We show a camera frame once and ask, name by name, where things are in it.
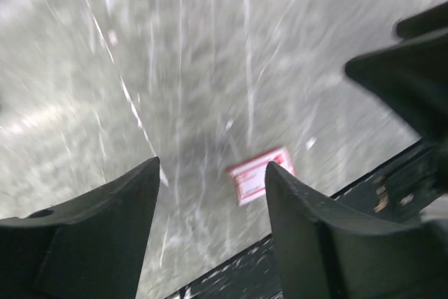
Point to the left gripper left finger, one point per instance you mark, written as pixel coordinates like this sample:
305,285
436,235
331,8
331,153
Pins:
92,246

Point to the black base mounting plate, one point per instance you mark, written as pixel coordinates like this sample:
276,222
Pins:
400,191

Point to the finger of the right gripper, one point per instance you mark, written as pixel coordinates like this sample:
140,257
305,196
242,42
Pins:
411,76

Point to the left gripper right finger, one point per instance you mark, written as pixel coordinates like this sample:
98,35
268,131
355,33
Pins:
325,249

